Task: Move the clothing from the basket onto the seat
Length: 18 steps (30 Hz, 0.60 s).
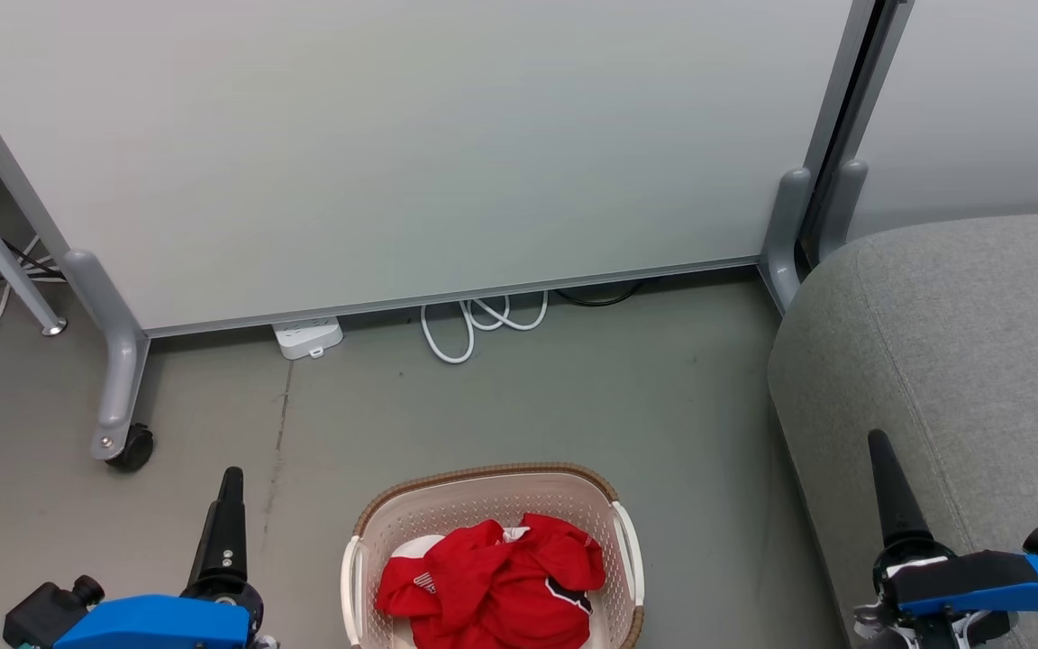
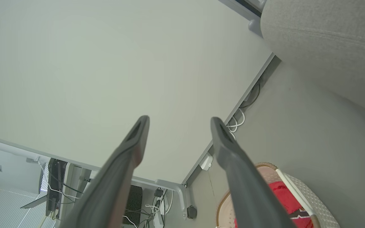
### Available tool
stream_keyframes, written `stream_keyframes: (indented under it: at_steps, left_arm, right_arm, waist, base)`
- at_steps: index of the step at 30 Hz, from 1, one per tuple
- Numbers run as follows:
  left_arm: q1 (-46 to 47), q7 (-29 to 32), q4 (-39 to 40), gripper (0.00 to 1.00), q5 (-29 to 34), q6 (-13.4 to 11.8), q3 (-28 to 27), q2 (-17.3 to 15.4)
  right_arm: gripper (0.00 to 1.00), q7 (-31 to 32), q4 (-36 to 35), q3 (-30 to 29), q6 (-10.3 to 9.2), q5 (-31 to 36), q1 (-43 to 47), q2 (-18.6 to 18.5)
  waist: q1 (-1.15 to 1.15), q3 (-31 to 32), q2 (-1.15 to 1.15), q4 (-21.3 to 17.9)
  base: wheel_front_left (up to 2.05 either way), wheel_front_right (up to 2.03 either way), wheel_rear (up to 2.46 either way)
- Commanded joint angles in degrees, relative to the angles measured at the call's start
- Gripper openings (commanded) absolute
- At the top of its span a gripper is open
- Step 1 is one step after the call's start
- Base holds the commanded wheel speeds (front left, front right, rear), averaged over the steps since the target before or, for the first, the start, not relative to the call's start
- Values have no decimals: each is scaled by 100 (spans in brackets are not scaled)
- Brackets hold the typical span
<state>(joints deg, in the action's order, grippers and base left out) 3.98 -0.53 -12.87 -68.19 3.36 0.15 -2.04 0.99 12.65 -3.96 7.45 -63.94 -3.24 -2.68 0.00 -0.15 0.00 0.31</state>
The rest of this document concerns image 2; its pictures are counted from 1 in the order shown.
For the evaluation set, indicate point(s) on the small white wall box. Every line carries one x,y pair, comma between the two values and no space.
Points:
206,162

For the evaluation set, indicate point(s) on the cream perforated laundry basket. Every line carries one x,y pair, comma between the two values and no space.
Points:
315,199

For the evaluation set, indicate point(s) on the grey framed partition panel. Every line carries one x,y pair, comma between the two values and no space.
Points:
242,9

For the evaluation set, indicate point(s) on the black caster wheel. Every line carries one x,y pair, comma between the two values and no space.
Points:
192,212

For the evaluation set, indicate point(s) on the white partition panel grey frame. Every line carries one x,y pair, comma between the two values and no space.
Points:
106,63

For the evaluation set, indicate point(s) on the black flat monitor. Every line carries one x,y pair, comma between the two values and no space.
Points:
55,183

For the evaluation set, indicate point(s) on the white power strip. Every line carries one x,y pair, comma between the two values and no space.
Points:
158,219

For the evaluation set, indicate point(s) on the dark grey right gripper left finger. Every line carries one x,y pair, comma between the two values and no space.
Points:
112,177

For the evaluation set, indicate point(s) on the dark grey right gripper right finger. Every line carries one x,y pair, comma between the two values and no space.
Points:
242,183

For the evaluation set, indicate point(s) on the grey fabric chair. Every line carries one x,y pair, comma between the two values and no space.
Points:
328,47

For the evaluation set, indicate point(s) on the black computer tower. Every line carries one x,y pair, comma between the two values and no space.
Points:
135,202

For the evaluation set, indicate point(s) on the red fleece garment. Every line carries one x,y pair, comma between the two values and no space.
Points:
284,196

